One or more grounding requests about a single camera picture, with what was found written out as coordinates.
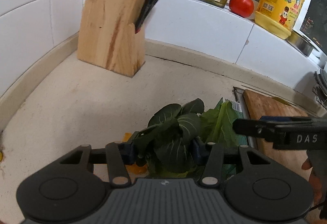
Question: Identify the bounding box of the orange peel piece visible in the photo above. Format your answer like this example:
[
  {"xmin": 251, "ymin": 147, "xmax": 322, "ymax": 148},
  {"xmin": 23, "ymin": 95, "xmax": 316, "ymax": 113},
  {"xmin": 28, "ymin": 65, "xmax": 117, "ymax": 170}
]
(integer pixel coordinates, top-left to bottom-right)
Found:
[
  {"xmin": 122, "ymin": 133, "xmax": 132, "ymax": 143},
  {"xmin": 125, "ymin": 163, "xmax": 148, "ymax": 175}
]

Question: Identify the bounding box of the dark bok choy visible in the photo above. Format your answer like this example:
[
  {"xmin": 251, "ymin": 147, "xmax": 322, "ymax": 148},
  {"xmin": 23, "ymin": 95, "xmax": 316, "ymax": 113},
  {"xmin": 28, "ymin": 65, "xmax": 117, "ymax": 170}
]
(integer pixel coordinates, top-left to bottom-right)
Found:
[{"xmin": 131, "ymin": 98, "xmax": 205, "ymax": 176}]

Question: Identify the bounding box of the green white carton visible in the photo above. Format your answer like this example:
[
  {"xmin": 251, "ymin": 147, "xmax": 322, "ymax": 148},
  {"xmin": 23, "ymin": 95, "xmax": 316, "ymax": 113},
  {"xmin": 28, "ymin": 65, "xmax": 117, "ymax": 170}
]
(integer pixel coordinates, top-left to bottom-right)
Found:
[{"xmin": 213, "ymin": 98, "xmax": 248, "ymax": 147}]

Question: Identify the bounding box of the person's right hand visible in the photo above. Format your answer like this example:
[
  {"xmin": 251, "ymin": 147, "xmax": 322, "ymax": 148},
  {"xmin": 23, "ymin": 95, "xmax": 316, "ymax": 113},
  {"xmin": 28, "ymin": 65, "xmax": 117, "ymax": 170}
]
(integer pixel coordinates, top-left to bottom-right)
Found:
[{"xmin": 301, "ymin": 158, "xmax": 325, "ymax": 206}]

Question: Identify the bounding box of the wooden cutting board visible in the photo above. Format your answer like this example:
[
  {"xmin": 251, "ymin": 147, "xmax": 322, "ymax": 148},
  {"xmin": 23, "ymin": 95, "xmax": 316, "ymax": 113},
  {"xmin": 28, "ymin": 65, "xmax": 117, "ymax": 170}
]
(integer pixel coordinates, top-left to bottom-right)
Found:
[{"xmin": 243, "ymin": 89, "xmax": 311, "ymax": 180}]

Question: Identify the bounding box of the dark cloth on rack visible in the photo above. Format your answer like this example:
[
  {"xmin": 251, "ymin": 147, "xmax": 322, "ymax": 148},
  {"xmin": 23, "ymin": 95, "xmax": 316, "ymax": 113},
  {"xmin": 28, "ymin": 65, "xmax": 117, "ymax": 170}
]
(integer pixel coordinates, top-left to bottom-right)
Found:
[{"xmin": 313, "ymin": 69, "xmax": 326, "ymax": 109}]

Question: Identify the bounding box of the small green leaf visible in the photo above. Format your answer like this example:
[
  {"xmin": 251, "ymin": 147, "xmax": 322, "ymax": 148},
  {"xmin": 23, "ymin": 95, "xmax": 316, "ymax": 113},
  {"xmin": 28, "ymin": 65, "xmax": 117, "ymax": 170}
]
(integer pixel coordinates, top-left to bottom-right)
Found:
[{"xmin": 199, "ymin": 99, "xmax": 238, "ymax": 147}]

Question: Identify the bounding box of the small steel pot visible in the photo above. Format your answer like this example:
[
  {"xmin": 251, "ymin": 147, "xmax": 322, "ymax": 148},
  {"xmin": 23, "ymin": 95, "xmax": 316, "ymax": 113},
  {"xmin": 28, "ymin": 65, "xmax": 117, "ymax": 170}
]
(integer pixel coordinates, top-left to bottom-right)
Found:
[{"xmin": 287, "ymin": 31, "xmax": 318, "ymax": 57}]

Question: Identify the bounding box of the red tomato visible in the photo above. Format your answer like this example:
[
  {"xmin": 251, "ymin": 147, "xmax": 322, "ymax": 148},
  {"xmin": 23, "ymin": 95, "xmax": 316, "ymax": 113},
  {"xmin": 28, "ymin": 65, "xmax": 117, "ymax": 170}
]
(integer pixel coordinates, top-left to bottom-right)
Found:
[{"xmin": 229, "ymin": 0, "xmax": 254, "ymax": 18}]

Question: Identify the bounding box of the yellow dish soap bottle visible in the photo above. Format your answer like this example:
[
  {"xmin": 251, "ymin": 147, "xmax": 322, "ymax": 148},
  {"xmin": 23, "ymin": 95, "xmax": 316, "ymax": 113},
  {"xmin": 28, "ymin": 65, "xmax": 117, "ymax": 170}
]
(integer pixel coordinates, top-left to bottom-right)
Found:
[{"xmin": 254, "ymin": 0, "xmax": 304, "ymax": 39}]

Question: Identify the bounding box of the wooden knife block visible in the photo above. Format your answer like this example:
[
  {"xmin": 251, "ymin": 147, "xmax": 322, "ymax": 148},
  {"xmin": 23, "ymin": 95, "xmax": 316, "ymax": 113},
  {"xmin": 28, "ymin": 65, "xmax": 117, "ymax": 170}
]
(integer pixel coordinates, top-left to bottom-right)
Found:
[{"xmin": 77, "ymin": 0, "xmax": 145, "ymax": 77}]

